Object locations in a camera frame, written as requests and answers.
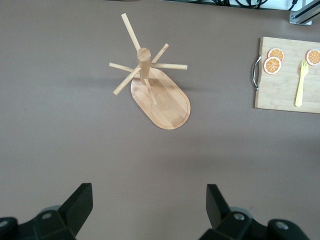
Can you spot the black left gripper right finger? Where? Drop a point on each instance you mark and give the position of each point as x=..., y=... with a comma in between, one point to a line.
x=217, y=210

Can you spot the brown table cover mat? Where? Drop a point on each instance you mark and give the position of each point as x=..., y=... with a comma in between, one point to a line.
x=75, y=125

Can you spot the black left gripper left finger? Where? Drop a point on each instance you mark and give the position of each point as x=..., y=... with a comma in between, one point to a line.
x=75, y=207

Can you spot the aluminium post with bracket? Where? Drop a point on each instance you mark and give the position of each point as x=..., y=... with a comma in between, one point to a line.
x=302, y=18

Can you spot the yellow plastic fork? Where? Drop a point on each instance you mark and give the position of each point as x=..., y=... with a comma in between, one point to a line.
x=301, y=82

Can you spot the wooden mug tree rack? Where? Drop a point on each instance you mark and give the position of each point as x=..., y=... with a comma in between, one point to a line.
x=167, y=105

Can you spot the orange slice toy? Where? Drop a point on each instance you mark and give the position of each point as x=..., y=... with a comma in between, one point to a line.
x=313, y=57
x=272, y=65
x=277, y=52

